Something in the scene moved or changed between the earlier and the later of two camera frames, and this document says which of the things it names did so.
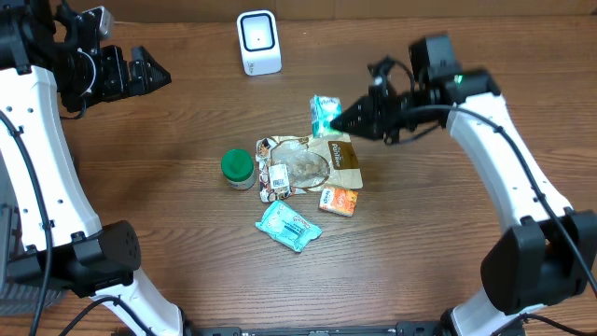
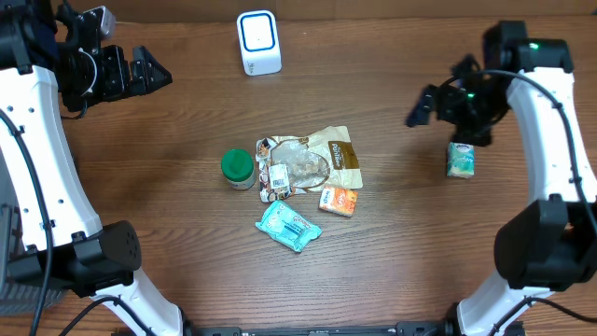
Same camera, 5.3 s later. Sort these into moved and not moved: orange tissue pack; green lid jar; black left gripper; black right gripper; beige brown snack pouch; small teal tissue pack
Moved: small teal tissue pack; black right gripper
Not moved: green lid jar; beige brown snack pouch; black left gripper; orange tissue pack
